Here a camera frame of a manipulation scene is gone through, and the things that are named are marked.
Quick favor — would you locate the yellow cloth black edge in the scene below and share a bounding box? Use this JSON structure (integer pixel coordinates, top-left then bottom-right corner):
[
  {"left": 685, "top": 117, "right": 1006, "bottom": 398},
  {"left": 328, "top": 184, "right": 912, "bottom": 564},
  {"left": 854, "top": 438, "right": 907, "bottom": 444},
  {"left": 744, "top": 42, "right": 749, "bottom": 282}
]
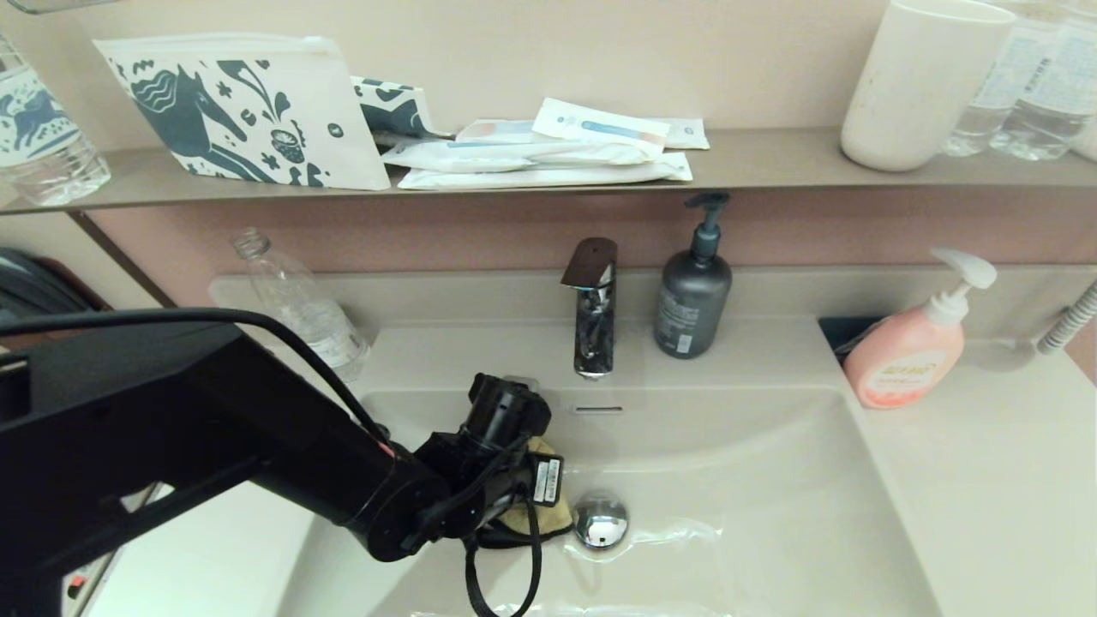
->
[{"left": 474, "top": 435, "right": 573, "bottom": 550}]

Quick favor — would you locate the chrome single lever faucet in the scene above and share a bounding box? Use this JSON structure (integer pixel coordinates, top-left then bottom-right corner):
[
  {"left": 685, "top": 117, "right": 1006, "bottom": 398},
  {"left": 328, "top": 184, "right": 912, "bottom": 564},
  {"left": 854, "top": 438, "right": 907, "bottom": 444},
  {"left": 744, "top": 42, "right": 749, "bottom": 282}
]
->
[{"left": 561, "top": 237, "right": 620, "bottom": 380}]

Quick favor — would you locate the chrome sink drain stopper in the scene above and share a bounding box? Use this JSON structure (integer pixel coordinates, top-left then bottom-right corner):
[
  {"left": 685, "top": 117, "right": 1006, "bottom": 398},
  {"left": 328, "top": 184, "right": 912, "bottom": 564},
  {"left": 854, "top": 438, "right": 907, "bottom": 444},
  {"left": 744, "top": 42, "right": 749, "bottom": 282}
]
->
[{"left": 572, "top": 491, "right": 631, "bottom": 550}]

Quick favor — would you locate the white ceramic sink basin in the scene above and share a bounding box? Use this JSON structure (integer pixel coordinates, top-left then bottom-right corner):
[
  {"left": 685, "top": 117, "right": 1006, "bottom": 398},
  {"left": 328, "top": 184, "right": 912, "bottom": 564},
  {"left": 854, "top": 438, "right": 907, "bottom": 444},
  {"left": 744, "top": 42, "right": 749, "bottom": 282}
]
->
[{"left": 274, "top": 387, "right": 944, "bottom": 617}]

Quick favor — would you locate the dark grey pump bottle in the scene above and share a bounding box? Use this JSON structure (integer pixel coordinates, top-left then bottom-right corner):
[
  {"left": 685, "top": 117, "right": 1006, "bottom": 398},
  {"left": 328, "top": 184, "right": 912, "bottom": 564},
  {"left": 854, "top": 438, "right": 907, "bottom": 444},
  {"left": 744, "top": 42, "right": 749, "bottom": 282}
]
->
[{"left": 654, "top": 192, "right": 734, "bottom": 359}]

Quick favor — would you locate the empty clear plastic bottle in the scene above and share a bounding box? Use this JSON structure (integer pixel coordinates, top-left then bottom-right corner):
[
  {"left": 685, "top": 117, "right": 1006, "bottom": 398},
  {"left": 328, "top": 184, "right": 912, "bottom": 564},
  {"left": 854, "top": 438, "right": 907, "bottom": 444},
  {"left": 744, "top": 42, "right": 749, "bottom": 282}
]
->
[{"left": 231, "top": 227, "right": 371, "bottom": 382}]

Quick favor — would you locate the long white sachet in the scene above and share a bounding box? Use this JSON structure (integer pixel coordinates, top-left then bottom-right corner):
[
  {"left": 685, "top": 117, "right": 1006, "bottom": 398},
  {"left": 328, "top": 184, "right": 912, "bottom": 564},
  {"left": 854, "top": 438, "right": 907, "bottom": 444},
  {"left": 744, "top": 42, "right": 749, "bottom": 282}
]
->
[
  {"left": 397, "top": 153, "right": 693, "bottom": 191},
  {"left": 381, "top": 139, "right": 656, "bottom": 174}
]

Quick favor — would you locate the white flat sachet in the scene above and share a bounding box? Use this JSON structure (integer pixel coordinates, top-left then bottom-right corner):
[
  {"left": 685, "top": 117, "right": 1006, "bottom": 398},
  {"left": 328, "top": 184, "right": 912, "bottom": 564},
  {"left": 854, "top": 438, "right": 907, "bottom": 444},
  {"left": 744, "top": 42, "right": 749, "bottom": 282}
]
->
[{"left": 454, "top": 118, "right": 549, "bottom": 145}]

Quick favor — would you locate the white sachet blue orange print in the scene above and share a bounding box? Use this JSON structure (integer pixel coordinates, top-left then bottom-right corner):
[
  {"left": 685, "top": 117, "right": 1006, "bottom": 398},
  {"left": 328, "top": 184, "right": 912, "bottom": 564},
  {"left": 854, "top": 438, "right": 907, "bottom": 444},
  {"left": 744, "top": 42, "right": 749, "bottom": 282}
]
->
[{"left": 531, "top": 97, "right": 671, "bottom": 155}]

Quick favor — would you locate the small white sachet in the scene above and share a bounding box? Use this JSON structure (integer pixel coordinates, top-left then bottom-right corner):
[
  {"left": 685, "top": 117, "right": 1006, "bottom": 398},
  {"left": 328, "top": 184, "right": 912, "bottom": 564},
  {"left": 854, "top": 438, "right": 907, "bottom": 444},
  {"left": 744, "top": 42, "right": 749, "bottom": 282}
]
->
[{"left": 664, "top": 118, "right": 710, "bottom": 151}]

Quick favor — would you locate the pink pump soap bottle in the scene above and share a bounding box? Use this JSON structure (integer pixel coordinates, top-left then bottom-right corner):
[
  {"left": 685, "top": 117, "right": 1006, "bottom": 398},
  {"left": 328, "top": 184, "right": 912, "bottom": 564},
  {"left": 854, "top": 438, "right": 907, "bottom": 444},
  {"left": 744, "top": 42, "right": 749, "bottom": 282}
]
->
[{"left": 843, "top": 248, "right": 999, "bottom": 410}]

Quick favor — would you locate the small white blue print pouch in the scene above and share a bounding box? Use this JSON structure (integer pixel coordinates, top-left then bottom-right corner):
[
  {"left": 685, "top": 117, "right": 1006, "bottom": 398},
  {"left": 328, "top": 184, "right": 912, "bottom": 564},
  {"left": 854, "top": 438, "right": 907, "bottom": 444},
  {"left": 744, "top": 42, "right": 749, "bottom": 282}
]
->
[{"left": 351, "top": 75, "right": 453, "bottom": 151}]

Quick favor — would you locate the white pouch blue horse print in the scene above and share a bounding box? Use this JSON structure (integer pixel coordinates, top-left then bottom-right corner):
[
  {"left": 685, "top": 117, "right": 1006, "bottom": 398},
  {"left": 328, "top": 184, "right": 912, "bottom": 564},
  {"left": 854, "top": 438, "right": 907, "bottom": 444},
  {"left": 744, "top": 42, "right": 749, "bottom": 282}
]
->
[{"left": 93, "top": 33, "right": 391, "bottom": 191}]

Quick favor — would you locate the white plastic cup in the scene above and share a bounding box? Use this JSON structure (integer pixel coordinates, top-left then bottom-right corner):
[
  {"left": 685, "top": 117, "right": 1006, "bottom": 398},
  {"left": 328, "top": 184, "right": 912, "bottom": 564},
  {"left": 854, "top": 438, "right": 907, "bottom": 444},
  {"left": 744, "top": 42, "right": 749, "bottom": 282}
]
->
[{"left": 840, "top": 0, "right": 1018, "bottom": 172}]

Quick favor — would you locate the dark grey hair dryer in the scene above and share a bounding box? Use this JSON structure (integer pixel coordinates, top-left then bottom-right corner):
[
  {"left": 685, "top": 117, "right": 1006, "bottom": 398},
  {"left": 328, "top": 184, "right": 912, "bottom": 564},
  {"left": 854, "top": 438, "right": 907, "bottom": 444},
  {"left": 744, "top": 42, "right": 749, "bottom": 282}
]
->
[{"left": 0, "top": 249, "right": 91, "bottom": 314}]

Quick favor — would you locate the water bottle white label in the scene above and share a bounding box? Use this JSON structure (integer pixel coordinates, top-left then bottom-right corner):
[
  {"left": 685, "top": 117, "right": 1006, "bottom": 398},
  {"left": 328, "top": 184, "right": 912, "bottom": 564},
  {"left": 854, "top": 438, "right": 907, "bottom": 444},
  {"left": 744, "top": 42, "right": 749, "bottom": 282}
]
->
[
  {"left": 990, "top": 0, "right": 1097, "bottom": 162},
  {"left": 941, "top": 0, "right": 1068, "bottom": 158}
]

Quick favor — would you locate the water bottle blue print label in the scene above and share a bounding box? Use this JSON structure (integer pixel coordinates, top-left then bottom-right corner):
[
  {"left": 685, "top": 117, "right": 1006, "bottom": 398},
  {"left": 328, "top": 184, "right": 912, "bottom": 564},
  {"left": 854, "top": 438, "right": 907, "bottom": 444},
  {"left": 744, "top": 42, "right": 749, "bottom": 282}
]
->
[{"left": 0, "top": 34, "right": 112, "bottom": 207}]

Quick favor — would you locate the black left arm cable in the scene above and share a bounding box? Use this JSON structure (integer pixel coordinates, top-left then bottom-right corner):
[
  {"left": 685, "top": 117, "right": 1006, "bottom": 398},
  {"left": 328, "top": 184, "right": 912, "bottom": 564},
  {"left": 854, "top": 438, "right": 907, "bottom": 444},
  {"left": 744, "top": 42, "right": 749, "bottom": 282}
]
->
[{"left": 0, "top": 308, "right": 543, "bottom": 617}]

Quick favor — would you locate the grey brown wall shelf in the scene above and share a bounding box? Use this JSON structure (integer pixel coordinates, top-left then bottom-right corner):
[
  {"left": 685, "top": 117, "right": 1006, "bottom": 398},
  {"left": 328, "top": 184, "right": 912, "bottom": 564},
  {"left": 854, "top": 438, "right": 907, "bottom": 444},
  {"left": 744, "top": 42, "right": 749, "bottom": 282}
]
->
[{"left": 0, "top": 127, "right": 1097, "bottom": 215}]

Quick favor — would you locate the white corrugated hose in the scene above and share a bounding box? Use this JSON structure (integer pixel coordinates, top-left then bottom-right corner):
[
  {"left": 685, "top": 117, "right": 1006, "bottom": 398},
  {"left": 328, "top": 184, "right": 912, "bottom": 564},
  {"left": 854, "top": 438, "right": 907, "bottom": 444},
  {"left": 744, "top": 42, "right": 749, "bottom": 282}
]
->
[{"left": 1035, "top": 281, "right": 1097, "bottom": 356}]

